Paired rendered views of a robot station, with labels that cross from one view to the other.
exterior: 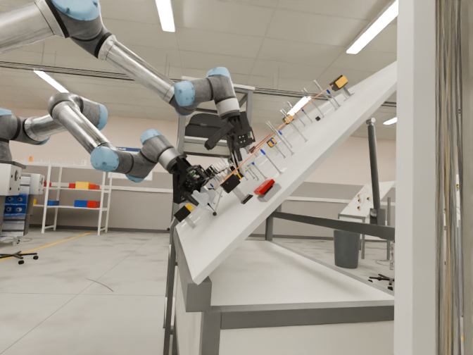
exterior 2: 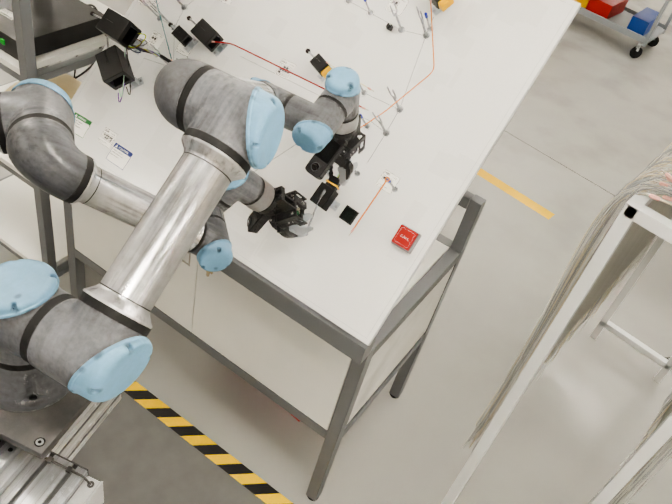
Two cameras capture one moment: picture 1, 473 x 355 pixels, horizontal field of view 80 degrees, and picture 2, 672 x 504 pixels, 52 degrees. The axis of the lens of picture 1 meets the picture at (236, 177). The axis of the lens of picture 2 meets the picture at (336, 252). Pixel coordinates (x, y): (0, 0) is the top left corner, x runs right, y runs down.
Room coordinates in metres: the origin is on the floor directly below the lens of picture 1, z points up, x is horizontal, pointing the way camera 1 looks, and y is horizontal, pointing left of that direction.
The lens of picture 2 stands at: (0.04, 1.10, 2.18)
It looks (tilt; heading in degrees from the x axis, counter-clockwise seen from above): 42 degrees down; 308
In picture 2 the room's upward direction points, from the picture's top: 15 degrees clockwise
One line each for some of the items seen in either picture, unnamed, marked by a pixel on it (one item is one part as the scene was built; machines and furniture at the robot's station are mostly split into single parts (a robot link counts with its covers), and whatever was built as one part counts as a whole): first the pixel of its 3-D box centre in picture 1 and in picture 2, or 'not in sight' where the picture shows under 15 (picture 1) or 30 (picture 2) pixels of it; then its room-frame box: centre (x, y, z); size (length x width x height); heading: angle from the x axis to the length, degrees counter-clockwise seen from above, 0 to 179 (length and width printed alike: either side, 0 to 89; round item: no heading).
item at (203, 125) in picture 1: (204, 129); not in sight; (2.06, 0.25, 1.56); 0.30 x 0.23 x 0.19; 105
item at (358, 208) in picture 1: (364, 217); not in sight; (6.55, -2.98, 0.83); 1.18 x 0.72 x 1.65; 5
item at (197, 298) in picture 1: (183, 249); (196, 237); (1.22, 0.21, 0.83); 1.18 x 0.05 x 0.06; 14
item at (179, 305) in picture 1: (181, 286); (132, 245); (1.49, 0.25, 0.60); 0.55 x 0.02 x 0.39; 14
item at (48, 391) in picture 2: not in sight; (26, 355); (0.79, 0.85, 1.21); 0.15 x 0.15 x 0.10
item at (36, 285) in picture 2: not in sight; (22, 309); (0.78, 0.85, 1.33); 0.13 x 0.12 x 0.14; 20
